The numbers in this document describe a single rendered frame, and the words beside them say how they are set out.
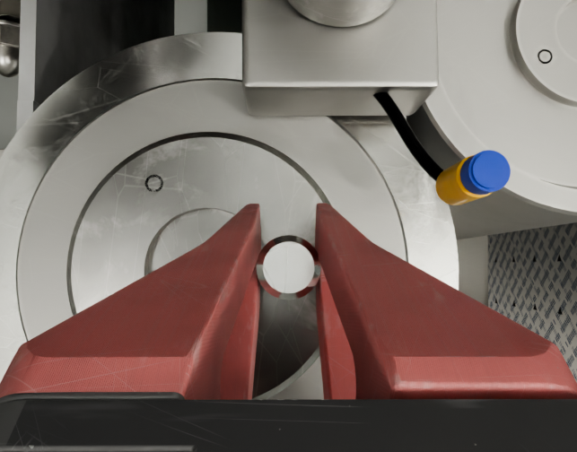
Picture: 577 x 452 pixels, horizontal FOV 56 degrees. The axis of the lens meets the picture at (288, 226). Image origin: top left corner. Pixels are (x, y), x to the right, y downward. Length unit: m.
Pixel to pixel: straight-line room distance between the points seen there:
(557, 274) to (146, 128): 0.25
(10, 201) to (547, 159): 0.17
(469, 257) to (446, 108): 0.36
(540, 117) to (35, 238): 0.16
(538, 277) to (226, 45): 0.25
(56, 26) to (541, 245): 0.28
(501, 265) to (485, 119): 0.23
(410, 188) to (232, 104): 0.06
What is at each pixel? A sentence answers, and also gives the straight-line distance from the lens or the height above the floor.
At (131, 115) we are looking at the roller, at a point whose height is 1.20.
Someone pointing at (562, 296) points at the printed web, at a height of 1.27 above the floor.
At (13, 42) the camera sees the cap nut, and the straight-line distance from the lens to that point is 0.57.
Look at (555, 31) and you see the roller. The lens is 0.20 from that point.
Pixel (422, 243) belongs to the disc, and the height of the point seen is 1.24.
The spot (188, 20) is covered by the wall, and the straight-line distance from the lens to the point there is 2.64.
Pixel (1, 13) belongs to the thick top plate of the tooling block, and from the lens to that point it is 0.56.
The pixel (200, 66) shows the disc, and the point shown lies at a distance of 0.18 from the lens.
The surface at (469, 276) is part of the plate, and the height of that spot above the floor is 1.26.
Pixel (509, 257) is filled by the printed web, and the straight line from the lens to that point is 0.40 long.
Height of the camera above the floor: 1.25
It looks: 4 degrees down
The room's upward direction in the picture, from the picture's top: 179 degrees clockwise
